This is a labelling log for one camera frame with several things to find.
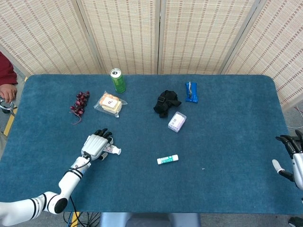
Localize bystander bare hand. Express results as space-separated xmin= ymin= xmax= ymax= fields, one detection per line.
xmin=0 ymin=84 xmax=18 ymax=104

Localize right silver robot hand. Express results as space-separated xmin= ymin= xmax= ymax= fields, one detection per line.
xmin=271 ymin=129 xmax=303 ymax=190

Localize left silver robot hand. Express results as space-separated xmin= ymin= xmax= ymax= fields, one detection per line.
xmin=81 ymin=128 xmax=114 ymax=161

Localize white toothpaste tube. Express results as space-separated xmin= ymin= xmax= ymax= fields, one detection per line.
xmin=104 ymin=143 xmax=122 ymax=156

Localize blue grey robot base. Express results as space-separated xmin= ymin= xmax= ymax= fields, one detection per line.
xmin=99 ymin=212 xmax=202 ymax=227

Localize bystander red sleeve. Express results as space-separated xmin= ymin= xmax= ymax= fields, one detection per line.
xmin=0 ymin=51 xmax=18 ymax=86

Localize bread in clear bag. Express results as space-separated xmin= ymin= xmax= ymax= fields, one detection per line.
xmin=93 ymin=90 xmax=128 ymax=118

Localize purple grape bunch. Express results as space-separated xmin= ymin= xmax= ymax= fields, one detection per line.
xmin=69 ymin=91 xmax=90 ymax=125

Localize blue felt table mat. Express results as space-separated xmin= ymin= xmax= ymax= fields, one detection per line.
xmin=0 ymin=74 xmax=302 ymax=215

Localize green drink can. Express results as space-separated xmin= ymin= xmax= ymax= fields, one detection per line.
xmin=110 ymin=68 xmax=127 ymax=94

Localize woven bamboo screen panel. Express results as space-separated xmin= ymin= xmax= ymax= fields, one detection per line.
xmin=157 ymin=0 xmax=258 ymax=75
xmin=77 ymin=0 xmax=162 ymax=75
xmin=220 ymin=0 xmax=303 ymax=112
xmin=0 ymin=0 xmax=106 ymax=76

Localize white green glue stick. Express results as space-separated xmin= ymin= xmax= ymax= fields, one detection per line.
xmin=157 ymin=154 xmax=179 ymax=165

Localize clear box purple label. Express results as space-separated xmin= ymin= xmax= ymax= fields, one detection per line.
xmin=168 ymin=111 xmax=187 ymax=133

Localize blue snack packet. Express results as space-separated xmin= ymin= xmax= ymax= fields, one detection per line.
xmin=185 ymin=81 xmax=199 ymax=103

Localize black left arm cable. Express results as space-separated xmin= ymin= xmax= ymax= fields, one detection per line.
xmin=62 ymin=152 xmax=93 ymax=227

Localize chrome metal tube frame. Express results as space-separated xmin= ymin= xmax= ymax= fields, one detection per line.
xmin=0 ymin=99 xmax=18 ymax=117

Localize white floor cable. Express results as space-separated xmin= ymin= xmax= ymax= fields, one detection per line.
xmin=287 ymin=106 xmax=303 ymax=130

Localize black floor cables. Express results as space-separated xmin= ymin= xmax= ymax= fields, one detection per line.
xmin=62 ymin=211 xmax=101 ymax=227

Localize black strap bundle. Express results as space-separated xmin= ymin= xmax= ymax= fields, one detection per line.
xmin=153 ymin=89 xmax=182 ymax=119

